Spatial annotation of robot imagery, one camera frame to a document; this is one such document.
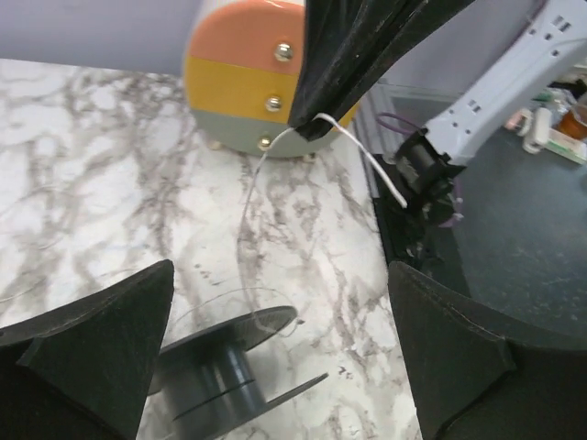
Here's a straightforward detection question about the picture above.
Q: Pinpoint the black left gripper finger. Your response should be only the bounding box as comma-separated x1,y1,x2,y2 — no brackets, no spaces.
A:
295,0,471,141
1,259,174,439
388,261,586,439
288,1,413,127

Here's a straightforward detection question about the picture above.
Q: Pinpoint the black cable spool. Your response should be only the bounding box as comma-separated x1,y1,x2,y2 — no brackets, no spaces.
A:
149,305,328,439

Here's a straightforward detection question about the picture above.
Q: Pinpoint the white thin cable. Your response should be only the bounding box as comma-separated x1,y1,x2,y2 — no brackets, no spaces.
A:
236,112,409,338

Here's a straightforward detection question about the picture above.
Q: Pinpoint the background clutter on bench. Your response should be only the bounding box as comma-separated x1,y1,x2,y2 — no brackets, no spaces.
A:
504,75,586,165

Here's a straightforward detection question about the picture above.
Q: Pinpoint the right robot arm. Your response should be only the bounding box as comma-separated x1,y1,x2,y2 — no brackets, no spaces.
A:
288,1,586,212

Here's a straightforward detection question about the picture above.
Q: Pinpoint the white cylindrical container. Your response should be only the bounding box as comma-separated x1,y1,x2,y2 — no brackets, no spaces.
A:
183,1,339,159

